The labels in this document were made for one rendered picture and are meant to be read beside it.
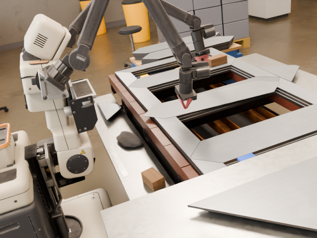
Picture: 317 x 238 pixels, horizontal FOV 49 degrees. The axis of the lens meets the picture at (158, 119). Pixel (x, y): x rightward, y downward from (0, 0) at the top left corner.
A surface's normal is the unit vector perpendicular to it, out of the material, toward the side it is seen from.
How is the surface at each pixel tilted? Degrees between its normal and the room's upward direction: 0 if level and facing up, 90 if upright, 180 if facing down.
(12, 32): 90
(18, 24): 90
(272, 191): 0
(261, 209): 0
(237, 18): 90
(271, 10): 90
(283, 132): 0
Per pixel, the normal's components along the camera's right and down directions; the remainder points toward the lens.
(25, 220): 0.33, 0.39
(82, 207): -0.14, -0.88
